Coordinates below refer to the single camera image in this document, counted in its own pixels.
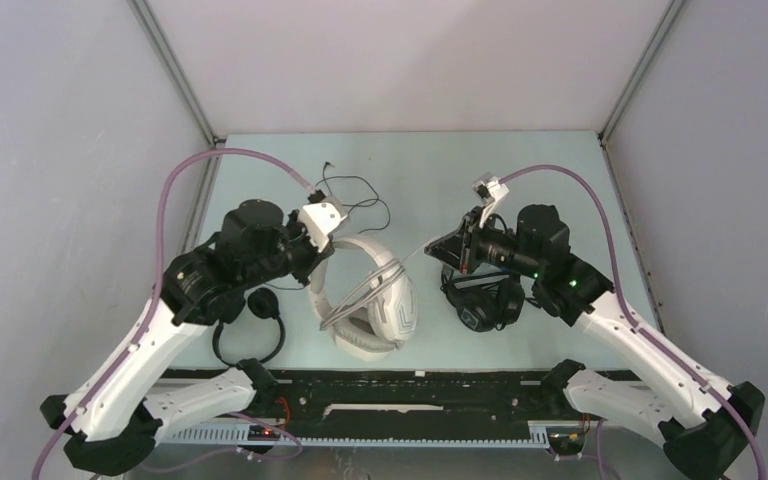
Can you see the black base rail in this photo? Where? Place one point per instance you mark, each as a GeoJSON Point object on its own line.
{"type": "Point", "coordinates": [433, 405]}

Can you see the aluminium corner frame post right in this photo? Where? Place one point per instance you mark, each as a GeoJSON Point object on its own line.
{"type": "Point", "coordinates": [652, 49]}

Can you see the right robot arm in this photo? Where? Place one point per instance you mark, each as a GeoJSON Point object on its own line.
{"type": "Point", "coordinates": [702, 422]}

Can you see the aluminium corner frame post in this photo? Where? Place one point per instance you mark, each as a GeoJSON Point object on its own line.
{"type": "Point", "coordinates": [158, 40]}
{"type": "Point", "coordinates": [652, 49]}

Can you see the white slotted cable duct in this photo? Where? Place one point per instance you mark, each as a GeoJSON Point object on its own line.
{"type": "Point", "coordinates": [247, 434]}

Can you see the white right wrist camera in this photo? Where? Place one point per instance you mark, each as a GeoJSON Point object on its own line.
{"type": "Point", "coordinates": [491, 191]}

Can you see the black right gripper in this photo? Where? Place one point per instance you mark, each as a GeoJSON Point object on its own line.
{"type": "Point", "coordinates": [460, 249]}

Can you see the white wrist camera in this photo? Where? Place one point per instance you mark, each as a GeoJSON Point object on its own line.
{"type": "Point", "coordinates": [491, 191]}
{"type": "Point", "coordinates": [321, 219]}

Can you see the black blue gaming headset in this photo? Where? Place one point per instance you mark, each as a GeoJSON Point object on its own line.
{"type": "Point", "coordinates": [484, 302]}

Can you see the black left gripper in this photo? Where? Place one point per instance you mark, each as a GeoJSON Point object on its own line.
{"type": "Point", "coordinates": [315, 257]}

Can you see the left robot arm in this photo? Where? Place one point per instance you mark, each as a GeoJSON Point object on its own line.
{"type": "Point", "coordinates": [113, 422]}

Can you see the white grey gaming headset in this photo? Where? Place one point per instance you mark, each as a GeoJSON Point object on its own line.
{"type": "Point", "coordinates": [377, 317]}

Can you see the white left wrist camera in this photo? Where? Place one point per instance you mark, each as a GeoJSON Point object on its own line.
{"type": "Point", "coordinates": [321, 219]}

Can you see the aluminium corner frame post left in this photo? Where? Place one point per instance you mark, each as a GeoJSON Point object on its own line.
{"type": "Point", "coordinates": [158, 40]}

